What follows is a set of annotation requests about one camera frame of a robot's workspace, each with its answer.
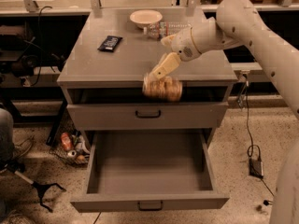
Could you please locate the black reacher grabber tool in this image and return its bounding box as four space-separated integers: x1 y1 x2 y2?
0 161 66 213

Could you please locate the person leg in jeans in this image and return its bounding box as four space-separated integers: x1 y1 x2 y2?
0 108 14 162

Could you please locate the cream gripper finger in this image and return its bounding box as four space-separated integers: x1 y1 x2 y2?
150 52 181 79

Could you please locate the open lower grey drawer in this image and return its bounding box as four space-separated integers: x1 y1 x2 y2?
71 130 229 213

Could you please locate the wire basket with items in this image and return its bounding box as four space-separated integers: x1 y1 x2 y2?
50 131 90 166

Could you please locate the grey drawer cabinet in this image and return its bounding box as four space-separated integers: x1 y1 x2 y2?
58 8 236 143

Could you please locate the black power adapter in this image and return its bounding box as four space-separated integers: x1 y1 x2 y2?
249 159 263 178

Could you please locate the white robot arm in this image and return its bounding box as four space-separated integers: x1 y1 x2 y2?
145 0 299 224

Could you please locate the white ceramic bowl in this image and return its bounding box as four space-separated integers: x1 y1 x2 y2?
130 9 163 29

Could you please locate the dark blue snack packet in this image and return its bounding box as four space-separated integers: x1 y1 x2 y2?
98 35 122 52

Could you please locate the black power cable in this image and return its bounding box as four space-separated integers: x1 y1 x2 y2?
243 73 277 207

